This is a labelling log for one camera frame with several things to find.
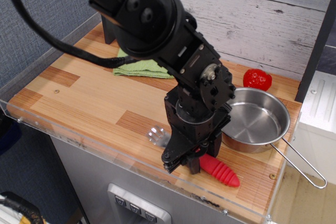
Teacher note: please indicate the dark grey post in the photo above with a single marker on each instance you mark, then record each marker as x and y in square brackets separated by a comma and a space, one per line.
[317, 51]
[108, 31]

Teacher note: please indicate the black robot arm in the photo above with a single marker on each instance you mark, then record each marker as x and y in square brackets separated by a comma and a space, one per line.
[162, 30]

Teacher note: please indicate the dark grey left post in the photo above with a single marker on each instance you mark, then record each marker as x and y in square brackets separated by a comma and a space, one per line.
[108, 31]

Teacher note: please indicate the white grooved side cabinet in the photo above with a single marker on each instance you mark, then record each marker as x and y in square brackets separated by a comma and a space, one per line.
[314, 135]

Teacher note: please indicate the red handled metal fork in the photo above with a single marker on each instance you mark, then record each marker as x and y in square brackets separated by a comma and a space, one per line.
[158, 136]

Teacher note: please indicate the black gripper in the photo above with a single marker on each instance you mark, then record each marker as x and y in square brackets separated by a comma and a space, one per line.
[196, 130]

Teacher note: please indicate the dark grey right post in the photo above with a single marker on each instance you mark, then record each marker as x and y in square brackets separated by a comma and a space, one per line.
[317, 51]

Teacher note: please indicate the red toy strawberry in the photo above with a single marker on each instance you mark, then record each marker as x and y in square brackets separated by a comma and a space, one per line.
[256, 78]

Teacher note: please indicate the clear acrylic table guard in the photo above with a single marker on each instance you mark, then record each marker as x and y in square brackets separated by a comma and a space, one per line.
[98, 124]

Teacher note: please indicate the silver button control panel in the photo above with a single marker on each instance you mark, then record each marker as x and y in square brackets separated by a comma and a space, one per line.
[131, 206]

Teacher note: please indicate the green folded cloth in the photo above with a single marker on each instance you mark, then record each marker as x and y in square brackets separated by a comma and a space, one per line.
[144, 68]

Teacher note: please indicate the yellow object at corner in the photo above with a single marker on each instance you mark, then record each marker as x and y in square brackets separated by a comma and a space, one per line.
[25, 220]

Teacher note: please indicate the small steel saucepan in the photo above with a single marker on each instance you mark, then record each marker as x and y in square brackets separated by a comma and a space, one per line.
[259, 120]

